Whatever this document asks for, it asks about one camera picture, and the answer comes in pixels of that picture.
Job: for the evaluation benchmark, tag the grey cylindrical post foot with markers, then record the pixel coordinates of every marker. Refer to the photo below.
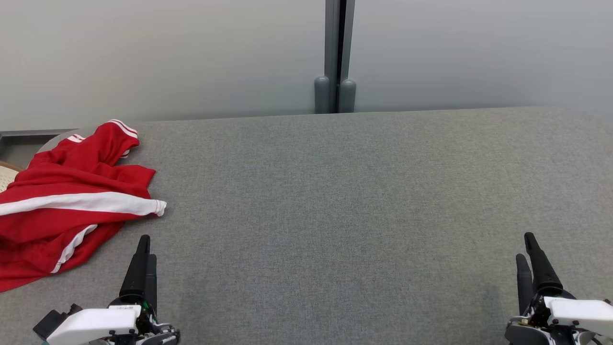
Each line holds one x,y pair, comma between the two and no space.
322,96
347,98

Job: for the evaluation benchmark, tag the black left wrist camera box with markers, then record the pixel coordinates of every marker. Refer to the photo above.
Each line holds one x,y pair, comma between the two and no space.
55,321

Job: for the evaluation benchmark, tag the grey vertical partition post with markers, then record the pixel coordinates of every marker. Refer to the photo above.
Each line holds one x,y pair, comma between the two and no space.
330,38

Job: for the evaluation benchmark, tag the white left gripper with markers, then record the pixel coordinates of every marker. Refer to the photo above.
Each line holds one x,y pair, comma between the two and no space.
96,323

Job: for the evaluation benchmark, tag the cream woven laundry basket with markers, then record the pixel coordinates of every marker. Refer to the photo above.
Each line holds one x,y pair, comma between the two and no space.
5,178

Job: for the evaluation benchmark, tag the red garment with white band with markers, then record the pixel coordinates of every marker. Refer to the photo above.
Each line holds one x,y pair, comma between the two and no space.
38,230

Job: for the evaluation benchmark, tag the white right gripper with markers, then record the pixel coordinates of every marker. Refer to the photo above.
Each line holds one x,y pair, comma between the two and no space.
579,314

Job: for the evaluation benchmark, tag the grey skirting rail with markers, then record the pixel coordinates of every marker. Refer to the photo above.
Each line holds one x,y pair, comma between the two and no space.
28,132

